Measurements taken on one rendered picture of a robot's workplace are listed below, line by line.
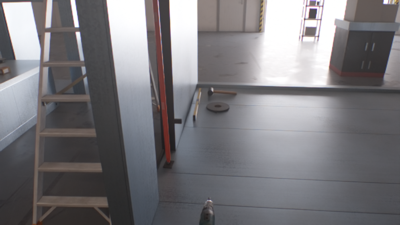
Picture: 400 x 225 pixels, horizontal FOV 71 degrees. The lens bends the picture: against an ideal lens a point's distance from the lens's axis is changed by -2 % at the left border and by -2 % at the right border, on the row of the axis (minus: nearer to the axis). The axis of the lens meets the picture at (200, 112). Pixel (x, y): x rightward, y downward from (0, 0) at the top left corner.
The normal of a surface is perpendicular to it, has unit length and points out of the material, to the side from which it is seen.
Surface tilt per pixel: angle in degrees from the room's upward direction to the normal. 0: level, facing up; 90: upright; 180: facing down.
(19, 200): 0
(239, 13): 90
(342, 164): 0
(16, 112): 90
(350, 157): 0
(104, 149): 90
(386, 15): 90
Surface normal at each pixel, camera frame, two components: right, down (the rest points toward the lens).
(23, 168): 0.00, -0.92
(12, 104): 1.00, 0.01
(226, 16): -0.09, 0.40
